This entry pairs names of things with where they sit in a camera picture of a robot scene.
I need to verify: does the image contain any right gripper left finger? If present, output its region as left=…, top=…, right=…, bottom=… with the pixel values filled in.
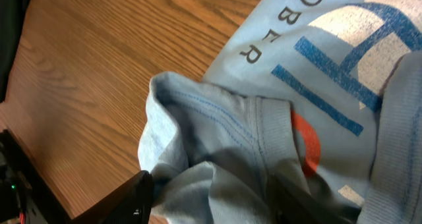
left=71, top=171, right=154, bottom=224

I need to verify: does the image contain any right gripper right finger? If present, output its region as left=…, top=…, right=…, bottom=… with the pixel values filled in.
left=266, top=175, right=352, bottom=224

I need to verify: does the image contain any light blue printed t-shirt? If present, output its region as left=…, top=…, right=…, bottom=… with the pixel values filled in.
left=138, top=0, right=421, bottom=223

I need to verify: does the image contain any black garment with white logo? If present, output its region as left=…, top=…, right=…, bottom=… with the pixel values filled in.
left=0, top=0, right=30, bottom=102

